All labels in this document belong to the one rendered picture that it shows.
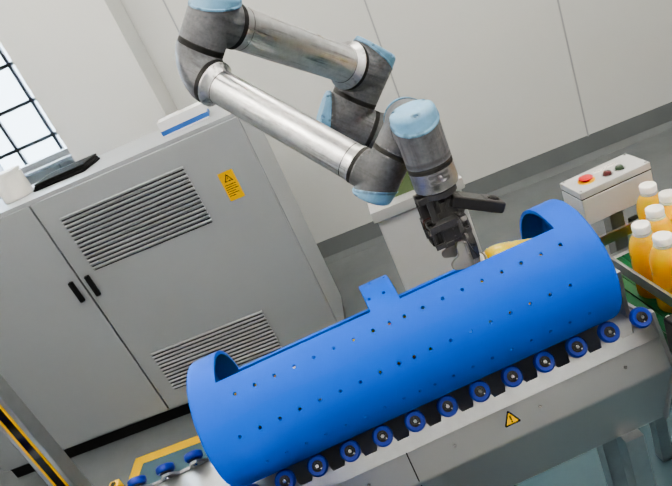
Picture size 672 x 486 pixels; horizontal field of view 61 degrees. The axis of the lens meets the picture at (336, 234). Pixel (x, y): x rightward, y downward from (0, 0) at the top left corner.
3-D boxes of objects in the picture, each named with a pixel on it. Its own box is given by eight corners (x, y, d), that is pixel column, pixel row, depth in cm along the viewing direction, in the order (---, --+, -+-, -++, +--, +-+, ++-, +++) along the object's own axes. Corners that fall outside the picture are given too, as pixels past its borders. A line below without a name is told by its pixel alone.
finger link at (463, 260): (457, 284, 120) (441, 245, 118) (482, 273, 120) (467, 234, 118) (461, 289, 117) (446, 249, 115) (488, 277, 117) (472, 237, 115)
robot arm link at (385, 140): (371, 135, 126) (378, 150, 115) (393, 86, 122) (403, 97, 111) (408, 151, 128) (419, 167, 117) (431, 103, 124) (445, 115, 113)
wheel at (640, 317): (623, 312, 122) (627, 311, 120) (642, 303, 122) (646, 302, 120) (634, 331, 121) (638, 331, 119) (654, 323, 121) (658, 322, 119)
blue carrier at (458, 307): (245, 432, 142) (192, 340, 133) (564, 286, 143) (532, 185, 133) (244, 519, 115) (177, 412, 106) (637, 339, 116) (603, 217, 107)
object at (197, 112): (166, 133, 283) (158, 119, 280) (210, 113, 283) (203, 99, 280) (163, 138, 272) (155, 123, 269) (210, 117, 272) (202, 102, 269)
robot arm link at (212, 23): (355, 90, 197) (163, 33, 141) (376, 42, 191) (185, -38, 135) (385, 108, 189) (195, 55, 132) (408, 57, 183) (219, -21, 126)
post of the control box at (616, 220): (655, 454, 197) (599, 205, 157) (666, 449, 197) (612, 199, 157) (663, 462, 193) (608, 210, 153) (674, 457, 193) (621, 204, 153)
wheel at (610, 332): (592, 337, 121) (595, 336, 119) (600, 318, 122) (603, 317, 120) (613, 346, 120) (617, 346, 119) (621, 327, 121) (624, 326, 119)
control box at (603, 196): (567, 214, 160) (558, 182, 156) (631, 184, 160) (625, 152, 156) (587, 226, 150) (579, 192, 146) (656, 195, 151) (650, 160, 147)
